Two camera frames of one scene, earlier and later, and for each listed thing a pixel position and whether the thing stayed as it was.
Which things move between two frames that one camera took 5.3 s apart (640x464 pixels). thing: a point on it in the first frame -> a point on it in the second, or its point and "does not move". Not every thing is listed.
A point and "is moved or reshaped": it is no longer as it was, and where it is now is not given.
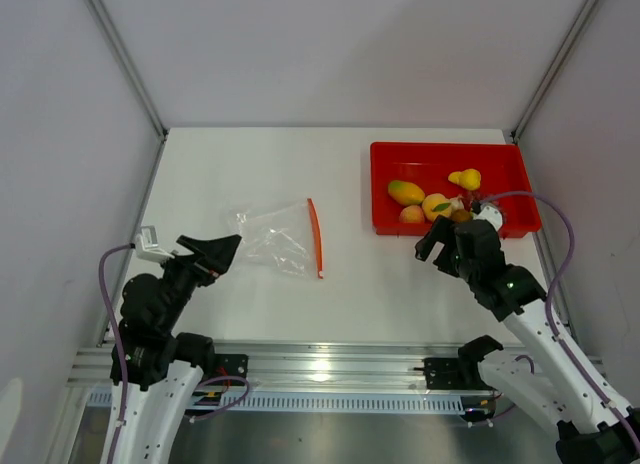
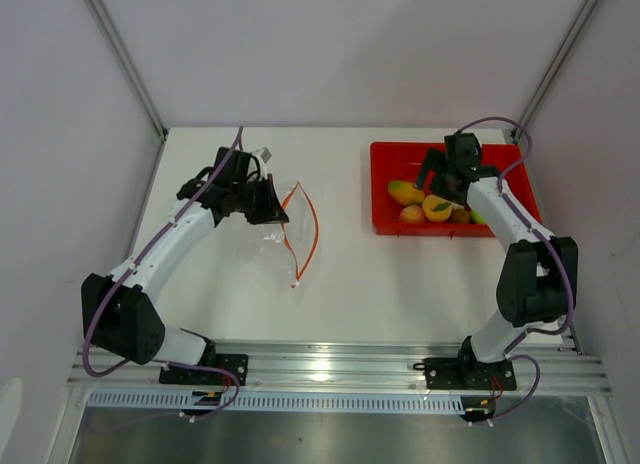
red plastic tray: [451, 169] does not move
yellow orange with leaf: [435, 204] does not move
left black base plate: [230, 365] does not move
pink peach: [412, 214] does not move
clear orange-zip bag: [283, 234] is moved or reshaped
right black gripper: [440, 231] -> [434, 160]
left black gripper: [218, 252] -> [272, 211]
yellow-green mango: [405, 192] does not move
